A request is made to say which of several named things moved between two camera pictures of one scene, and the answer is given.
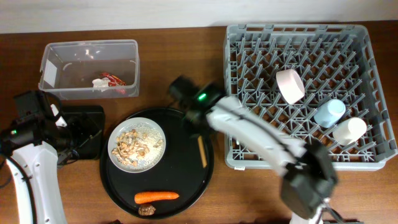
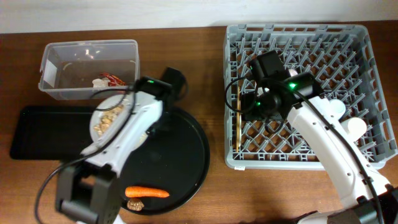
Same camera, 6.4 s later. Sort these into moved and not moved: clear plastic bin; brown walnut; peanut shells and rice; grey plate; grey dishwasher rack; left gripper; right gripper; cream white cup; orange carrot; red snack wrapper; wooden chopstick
Moved: wooden chopstick; left gripper; peanut shells and rice; grey plate; orange carrot; right gripper; brown walnut
Not moved: red snack wrapper; grey dishwasher rack; cream white cup; clear plastic bin
